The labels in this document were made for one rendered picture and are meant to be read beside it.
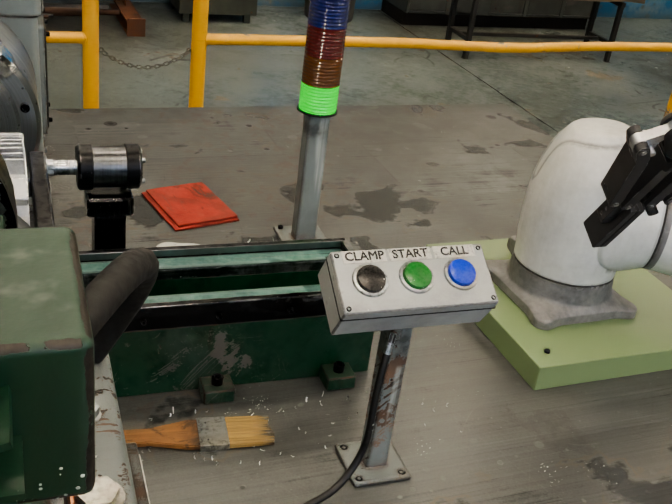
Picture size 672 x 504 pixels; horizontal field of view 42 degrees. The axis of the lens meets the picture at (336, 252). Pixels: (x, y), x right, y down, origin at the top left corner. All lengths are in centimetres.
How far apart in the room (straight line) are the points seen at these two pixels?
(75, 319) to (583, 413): 96
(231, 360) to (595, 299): 55
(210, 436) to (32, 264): 71
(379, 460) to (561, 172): 48
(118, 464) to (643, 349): 95
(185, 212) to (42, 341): 122
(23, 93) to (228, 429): 51
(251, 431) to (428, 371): 28
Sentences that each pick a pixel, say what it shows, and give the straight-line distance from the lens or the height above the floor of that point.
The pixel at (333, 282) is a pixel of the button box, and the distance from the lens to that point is 87.
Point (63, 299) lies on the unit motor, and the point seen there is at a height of 131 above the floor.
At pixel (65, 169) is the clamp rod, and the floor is 102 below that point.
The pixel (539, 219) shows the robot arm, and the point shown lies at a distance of 129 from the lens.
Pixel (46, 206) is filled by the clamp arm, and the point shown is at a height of 103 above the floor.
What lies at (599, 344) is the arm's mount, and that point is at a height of 84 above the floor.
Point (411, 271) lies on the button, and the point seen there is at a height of 107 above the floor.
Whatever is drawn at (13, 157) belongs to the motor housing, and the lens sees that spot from 100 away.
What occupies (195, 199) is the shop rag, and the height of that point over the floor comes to 81.
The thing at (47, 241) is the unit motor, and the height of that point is 132.
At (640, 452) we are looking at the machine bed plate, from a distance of 120.
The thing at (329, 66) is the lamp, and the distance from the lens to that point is 135.
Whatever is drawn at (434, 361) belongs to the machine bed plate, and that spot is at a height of 80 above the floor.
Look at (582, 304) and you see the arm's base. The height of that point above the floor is 87.
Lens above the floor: 150
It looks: 28 degrees down
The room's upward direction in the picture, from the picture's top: 8 degrees clockwise
